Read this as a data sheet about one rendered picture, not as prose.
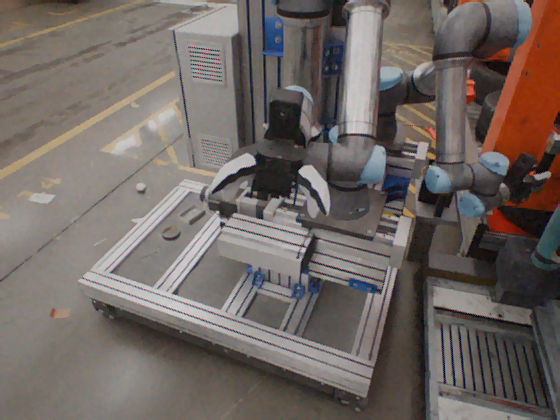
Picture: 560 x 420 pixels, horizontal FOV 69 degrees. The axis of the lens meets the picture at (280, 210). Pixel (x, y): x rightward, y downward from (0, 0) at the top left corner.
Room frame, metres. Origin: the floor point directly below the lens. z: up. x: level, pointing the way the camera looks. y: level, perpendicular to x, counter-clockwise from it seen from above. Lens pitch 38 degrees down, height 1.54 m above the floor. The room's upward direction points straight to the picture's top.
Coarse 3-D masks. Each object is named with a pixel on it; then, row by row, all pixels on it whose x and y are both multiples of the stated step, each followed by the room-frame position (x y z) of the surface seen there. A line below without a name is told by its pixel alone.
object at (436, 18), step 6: (432, 0) 7.00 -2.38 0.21; (438, 0) 6.06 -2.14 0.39; (432, 6) 6.74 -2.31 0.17; (438, 6) 5.94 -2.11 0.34; (444, 6) 6.27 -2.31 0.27; (432, 12) 6.50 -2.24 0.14; (438, 12) 5.64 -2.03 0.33; (444, 12) 5.94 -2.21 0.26; (432, 18) 6.55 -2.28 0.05; (438, 18) 5.50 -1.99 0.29; (444, 18) 5.62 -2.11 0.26; (438, 24) 5.33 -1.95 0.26; (432, 36) 5.76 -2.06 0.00
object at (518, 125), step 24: (552, 0) 1.36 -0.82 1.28; (552, 24) 1.35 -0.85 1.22; (528, 48) 1.38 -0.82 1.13; (552, 48) 1.34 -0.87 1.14; (528, 72) 1.35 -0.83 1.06; (552, 72) 1.34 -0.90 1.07; (504, 96) 1.45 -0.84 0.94; (528, 96) 1.35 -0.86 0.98; (552, 96) 1.33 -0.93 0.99; (504, 120) 1.36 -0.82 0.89; (528, 120) 1.34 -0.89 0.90; (552, 120) 1.32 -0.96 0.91; (504, 144) 1.35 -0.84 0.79; (528, 144) 1.33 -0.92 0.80
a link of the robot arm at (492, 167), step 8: (488, 152) 1.00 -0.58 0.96; (480, 160) 0.98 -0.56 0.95; (488, 160) 0.95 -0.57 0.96; (496, 160) 0.95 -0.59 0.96; (504, 160) 0.95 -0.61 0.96; (480, 168) 0.95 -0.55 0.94; (488, 168) 0.94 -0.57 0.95; (496, 168) 0.94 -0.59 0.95; (504, 168) 0.94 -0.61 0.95; (480, 176) 0.93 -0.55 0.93; (488, 176) 0.93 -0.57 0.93; (496, 176) 0.93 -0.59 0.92; (504, 176) 0.95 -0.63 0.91; (480, 184) 0.92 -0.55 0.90; (488, 184) 0.93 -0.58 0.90; (496, 184) 0.94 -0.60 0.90; (480, 192) 0.94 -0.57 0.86; (488, 192) 0.94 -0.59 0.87; (496, 192) 0.94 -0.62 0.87
